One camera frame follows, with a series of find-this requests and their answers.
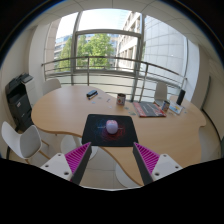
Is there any metal balcony railing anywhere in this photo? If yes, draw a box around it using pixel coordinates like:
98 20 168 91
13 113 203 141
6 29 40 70
40 55 188 103

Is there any black office printer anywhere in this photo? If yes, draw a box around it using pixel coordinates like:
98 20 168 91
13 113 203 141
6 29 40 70
4 73 35 133

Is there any white chair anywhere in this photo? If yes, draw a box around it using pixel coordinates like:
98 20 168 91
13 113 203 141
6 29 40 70
60 134 99 160
153 81 169 107
0 120 51 161
41 78 63 97

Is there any red and blue magazine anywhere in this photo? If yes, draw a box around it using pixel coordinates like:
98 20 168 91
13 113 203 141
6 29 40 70
132 101 167 118

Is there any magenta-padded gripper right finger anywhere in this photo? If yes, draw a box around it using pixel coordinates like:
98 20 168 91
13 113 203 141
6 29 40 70
132 141 184 186

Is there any black mouse pad red print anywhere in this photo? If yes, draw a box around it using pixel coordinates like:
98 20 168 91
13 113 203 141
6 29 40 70
81 113 139 148

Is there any black cylinder bottle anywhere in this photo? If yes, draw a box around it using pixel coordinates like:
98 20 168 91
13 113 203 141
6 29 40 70
175 89 187 106

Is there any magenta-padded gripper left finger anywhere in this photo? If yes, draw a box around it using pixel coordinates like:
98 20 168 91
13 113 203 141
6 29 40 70
39 141 93 186

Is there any pink and lilac computer mouse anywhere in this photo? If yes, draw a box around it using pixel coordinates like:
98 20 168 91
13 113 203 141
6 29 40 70
105 119 120 135

